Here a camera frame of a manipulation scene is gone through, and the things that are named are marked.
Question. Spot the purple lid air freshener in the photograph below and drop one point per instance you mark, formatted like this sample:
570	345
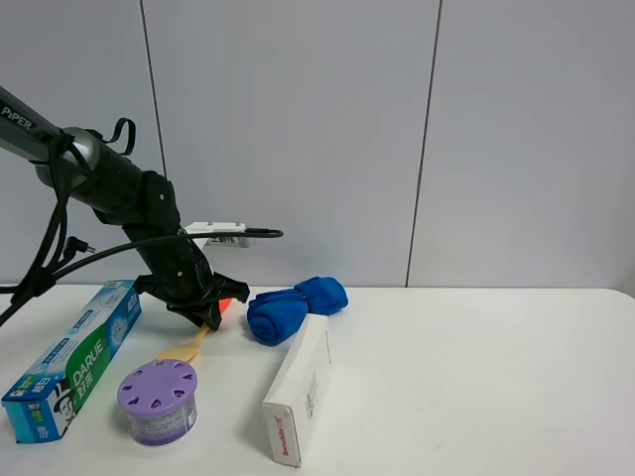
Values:
159	400

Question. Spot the white cardboard box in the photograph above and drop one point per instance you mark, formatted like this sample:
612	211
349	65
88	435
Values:
292	404

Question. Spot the wooden spatula orange handle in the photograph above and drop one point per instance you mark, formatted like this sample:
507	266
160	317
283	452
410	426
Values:
185	352

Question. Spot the rolled blue towel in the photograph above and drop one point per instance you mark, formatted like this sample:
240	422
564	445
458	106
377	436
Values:
273	317

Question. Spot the Darlie toothpaste box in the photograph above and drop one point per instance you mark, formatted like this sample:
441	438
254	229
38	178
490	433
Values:
44	401

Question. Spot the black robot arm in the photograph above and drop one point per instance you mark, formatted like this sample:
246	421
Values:
78	164

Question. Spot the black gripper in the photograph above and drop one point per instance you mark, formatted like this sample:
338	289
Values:
180	274

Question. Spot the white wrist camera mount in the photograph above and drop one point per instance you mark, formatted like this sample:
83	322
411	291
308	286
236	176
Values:
226	234

